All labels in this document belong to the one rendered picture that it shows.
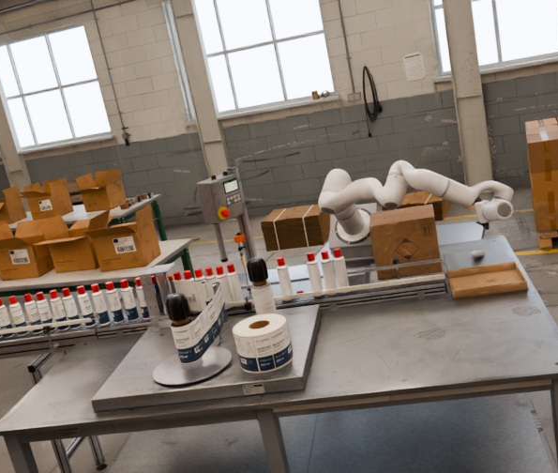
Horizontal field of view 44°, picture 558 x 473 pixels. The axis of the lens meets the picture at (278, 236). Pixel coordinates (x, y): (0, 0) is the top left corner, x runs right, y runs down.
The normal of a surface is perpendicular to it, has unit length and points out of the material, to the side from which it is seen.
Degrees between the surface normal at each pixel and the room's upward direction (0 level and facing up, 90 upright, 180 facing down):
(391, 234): 90
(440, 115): 90
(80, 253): 90
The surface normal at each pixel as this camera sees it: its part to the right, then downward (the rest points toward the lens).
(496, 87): -0.32, 0.30
